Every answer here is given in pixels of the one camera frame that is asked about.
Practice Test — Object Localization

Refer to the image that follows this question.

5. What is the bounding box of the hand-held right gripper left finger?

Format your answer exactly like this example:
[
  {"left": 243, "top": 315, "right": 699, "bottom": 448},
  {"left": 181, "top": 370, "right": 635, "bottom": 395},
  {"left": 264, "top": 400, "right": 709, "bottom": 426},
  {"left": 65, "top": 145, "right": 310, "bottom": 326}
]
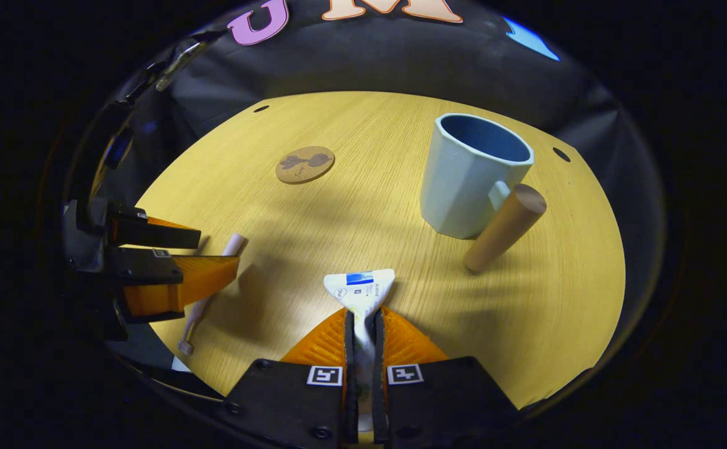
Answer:
[{"left": 223, "top": 307, "right": 359, "bottom": 449}]

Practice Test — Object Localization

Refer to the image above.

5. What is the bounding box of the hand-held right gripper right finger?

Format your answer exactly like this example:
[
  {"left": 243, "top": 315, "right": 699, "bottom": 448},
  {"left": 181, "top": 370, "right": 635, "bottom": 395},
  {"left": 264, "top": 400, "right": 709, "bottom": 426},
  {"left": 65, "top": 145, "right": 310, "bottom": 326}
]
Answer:
[{"left": 373, "top": 306, "right": 521, "bottom": 449}]

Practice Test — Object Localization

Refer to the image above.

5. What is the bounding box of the pale pink toothbrush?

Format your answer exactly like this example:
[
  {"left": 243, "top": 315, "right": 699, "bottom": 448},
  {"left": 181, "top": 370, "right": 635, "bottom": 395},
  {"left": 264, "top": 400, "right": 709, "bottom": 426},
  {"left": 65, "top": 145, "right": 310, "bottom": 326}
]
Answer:
[{"left": 177, "top": 233, "right": 247, "bottom": 357}]

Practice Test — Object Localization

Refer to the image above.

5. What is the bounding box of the white toothpaste tube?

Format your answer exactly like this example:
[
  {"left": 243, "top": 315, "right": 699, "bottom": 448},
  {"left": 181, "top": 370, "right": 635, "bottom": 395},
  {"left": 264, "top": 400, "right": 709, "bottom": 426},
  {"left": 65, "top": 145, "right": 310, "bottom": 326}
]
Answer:
[{"left": 323, "top": 268, "right": 397, "bottom": 403}]

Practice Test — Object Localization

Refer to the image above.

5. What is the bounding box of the round wooden coaster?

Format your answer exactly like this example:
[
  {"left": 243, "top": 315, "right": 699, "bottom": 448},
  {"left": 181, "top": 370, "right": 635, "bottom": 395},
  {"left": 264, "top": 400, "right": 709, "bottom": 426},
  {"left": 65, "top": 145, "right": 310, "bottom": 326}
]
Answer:
[{"left": 275, "top": 145, "right": 336, "bottom": 185}]

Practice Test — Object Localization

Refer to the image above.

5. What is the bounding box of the pale blue cup wooden handle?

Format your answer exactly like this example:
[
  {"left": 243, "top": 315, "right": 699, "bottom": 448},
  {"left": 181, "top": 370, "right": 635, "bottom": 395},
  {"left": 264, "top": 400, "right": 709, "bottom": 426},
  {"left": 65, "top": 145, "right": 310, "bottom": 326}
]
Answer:
[{"left": 419, "top": 113, "right": 548, "bottom": 274}]

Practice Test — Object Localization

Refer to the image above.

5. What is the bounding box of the black backdrop cloth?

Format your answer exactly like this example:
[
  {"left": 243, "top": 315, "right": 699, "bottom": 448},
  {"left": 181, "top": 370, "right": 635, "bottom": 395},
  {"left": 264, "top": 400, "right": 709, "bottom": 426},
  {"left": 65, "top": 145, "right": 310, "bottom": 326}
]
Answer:
[{"left": 89, "top": 0, "right": 668, "bottom": 350}]

